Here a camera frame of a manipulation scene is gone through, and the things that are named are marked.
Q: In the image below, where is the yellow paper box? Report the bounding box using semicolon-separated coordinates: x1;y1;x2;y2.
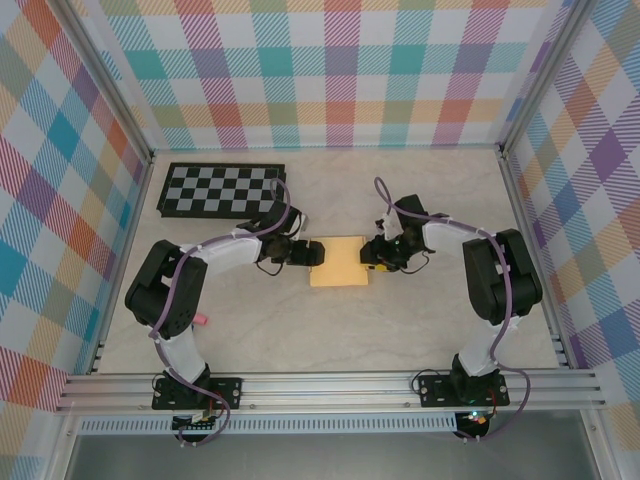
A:
308;235;370;289

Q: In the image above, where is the black grey chessboard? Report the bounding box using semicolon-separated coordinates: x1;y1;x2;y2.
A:
156;162;287;221

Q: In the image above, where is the small green circuit board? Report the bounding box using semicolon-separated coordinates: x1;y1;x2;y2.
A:
172;409;220;432
457;409;490;429

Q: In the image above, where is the grey metal panel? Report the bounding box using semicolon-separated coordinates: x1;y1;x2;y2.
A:
64;432;601;480

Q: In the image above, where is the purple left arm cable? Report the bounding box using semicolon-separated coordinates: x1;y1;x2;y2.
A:
148;177;294;448

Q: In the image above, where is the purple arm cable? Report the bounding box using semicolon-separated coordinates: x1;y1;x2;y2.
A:
148;177;294;448
373;175;531;444

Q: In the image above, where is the aluminium side rail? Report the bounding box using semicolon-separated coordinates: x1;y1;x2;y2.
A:
87;154;156;375
498;149;574;371

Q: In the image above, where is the wide aluminium base rail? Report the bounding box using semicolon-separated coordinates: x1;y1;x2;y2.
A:
54;369;609;414

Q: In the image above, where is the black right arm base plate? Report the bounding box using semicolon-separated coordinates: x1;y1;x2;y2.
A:
417;374;510;409

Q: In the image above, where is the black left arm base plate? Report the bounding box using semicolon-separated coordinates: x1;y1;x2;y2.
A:
152;377;244;411

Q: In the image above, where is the slotted grey cable duct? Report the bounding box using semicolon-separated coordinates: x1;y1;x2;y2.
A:
77;417;459;435

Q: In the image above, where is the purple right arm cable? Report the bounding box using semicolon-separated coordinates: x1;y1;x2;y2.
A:
373;175;531;444

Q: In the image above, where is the aluminium frame post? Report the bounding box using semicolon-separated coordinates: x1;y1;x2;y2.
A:
58;0;155;162
498;0;596;159

